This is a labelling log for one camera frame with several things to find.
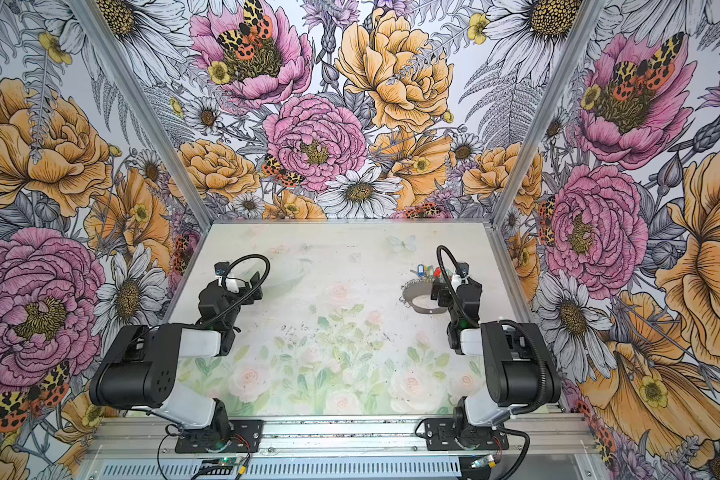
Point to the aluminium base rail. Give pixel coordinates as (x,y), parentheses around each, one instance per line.
(275,437)

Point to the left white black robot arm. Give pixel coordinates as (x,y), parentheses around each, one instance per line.
(139,370)

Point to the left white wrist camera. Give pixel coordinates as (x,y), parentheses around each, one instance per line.
(224,278)

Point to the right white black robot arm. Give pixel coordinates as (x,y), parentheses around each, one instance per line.
(518,372)

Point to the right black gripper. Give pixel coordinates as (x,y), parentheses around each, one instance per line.
(450,293)

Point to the large metal keyring with keys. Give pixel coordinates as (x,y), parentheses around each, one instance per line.
(416,293)

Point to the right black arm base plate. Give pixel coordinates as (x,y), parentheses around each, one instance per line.
(443,434)

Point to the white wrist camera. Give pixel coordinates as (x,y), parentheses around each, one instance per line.
(460,275)
(224,278)

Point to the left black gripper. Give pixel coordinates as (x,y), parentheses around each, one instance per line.
(240,294)

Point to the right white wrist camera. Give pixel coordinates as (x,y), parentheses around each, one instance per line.
(460,275)

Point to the green circuit board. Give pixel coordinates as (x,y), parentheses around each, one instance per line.
(225,468)

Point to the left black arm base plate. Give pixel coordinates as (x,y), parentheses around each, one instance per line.
(240,436)

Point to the white vented panel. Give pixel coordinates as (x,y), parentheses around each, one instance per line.
(433,467)

